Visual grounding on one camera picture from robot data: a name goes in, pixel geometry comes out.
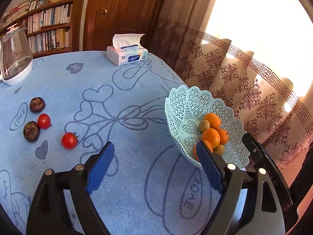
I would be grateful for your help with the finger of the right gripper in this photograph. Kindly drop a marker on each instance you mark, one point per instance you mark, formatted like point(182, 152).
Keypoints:
point(263, 160)

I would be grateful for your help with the white tissue box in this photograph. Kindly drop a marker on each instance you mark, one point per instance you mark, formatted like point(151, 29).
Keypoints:
point(126, 49)

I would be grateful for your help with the glass kettle white handle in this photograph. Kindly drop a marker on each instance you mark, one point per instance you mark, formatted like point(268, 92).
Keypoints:
point(16, 56)

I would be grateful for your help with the brown wooden door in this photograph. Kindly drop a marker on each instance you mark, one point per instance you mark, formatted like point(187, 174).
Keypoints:
point(105, 18)

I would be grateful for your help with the red cherry tomato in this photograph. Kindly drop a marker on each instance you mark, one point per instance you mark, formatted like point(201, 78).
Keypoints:
point(69, 141)
point(44, 121)

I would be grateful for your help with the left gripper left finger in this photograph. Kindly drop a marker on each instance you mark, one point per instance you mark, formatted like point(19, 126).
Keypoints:
point(49, 213)

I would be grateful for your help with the orange mandarin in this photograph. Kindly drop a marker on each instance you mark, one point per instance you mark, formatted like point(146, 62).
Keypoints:
point(213, 119)
point(212, 136)
point(207, 143)
point(224, 136)

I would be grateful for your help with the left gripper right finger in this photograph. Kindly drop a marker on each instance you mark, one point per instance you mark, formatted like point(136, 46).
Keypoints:
point(248, 202)

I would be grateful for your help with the dark water chestnut far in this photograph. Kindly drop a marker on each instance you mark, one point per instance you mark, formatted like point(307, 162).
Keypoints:
point(37, 105)

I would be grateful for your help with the beige patterned curtain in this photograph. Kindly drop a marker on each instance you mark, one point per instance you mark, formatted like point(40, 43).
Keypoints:
point(268, 108)

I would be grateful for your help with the dark water chestnut near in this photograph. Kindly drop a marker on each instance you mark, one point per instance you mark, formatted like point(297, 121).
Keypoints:
point(31, 131)

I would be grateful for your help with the wooden bookshelf with books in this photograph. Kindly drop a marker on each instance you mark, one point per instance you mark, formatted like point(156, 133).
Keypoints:
point(51, 29)

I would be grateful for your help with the light blue lattice basket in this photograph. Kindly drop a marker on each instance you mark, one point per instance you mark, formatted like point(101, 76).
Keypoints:
point(186, 107)

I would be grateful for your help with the dark water chestnut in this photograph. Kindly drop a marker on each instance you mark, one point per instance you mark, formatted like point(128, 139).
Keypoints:
point(37, 105)
point(31, 131)

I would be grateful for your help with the tan longan fruit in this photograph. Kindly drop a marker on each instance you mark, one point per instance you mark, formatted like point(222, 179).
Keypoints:
point(220, 150)
point(204, 125)

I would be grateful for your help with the blue patterned tablecloth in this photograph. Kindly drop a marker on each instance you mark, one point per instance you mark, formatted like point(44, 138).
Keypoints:
point(149, 188)

